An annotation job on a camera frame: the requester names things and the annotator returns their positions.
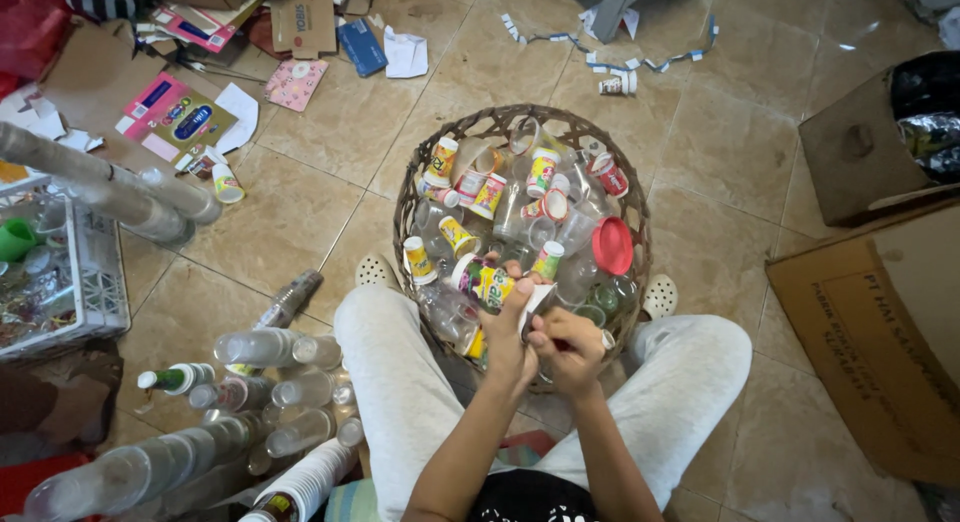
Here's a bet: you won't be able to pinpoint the person's left hand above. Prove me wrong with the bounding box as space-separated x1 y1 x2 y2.
477 261 543 392

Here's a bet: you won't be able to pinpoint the person's right hand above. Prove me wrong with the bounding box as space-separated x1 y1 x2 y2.
525 306 618 402

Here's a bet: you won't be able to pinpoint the white peeled cup label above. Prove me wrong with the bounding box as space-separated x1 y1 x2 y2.
517 283 558 340

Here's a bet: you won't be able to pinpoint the purple green printed cup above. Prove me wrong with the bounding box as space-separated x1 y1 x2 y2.
451 252 519 313

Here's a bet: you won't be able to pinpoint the white perforated clog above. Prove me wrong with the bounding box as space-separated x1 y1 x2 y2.
640 273 681 322
354 252 402 291

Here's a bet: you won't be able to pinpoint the person's grey trousers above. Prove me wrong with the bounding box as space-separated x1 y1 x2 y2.
333 285 754 522

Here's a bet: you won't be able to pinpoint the red round plastic lid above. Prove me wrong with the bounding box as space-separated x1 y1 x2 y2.
591 216 636 277

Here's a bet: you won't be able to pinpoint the heap of loose clear cups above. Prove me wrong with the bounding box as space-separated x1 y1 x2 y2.
411 117 642 346

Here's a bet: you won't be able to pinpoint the person's black shirt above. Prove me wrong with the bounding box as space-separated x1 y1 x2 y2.
468 468 603 522

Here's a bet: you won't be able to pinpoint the heap of printed small cups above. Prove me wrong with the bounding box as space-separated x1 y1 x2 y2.
402 135 631 361

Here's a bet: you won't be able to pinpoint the round woven bamboo basket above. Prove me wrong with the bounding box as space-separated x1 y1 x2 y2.
392 104 654 393

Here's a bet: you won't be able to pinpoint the dark stack of clear cups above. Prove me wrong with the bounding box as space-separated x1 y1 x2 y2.
252 268 326 332

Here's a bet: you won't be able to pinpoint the stack of white cups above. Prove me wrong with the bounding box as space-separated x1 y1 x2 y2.
238 437 360 522

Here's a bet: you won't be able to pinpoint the white cup with red print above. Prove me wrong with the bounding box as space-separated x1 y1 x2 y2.
597 71 639 97

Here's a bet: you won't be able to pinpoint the heap of stacked clear cups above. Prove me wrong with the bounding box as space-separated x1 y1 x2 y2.
22 327 369 522

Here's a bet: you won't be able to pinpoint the crumpled white paper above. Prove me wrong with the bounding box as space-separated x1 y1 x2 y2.
383 25 430 80

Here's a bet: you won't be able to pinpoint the large printed cardboard carton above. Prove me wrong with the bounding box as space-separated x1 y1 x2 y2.
765 198 960 487

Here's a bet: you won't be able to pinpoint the blue white paper strip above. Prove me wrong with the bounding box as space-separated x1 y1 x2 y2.
500 13 720 76

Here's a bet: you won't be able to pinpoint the white cup with yellow print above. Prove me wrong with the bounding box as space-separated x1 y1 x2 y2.
211 163 247 205

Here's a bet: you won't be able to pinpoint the blue flat box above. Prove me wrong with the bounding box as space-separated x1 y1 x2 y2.
336 18 390 79

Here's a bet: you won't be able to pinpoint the pink patterned packet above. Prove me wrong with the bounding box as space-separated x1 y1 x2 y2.
263 57 330 114

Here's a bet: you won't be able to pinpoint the brown cardboard box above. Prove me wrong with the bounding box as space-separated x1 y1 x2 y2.
797 64 960 229

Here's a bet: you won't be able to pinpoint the small cup with brown label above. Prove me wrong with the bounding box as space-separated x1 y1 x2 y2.
186 147 228 181

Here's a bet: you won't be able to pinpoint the grey furniture leg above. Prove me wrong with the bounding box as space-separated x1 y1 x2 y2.
555 0 723 45

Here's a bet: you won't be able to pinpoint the brown cardboard flap piece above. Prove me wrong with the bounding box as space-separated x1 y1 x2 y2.
269 0 339 61

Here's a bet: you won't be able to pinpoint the pink green flattened carton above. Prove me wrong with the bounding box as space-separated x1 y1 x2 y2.
115 72 240 163

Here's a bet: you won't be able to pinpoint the white plastic crate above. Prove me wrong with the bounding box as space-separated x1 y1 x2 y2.
0 173 133 359

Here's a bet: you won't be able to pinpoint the long stack of clear cups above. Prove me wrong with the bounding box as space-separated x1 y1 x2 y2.
0 121 225 247

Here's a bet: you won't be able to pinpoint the black plastic bag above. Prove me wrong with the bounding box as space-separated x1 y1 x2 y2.
889 51 960 185

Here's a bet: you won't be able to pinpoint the heap of flattened cartons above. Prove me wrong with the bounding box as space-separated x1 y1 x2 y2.
135 0 264 56

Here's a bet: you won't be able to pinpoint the red plastic item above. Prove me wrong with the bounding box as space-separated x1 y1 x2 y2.
0 452 93 518

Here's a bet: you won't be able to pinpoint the flat brown cardboard sheet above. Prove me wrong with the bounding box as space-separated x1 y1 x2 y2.
36 19 260 174

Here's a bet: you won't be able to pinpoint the green plastic cup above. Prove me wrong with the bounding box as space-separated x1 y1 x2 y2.
0 217 38 263

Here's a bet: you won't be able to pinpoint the red plastic bag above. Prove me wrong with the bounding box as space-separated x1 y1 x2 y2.
0 0 74 82

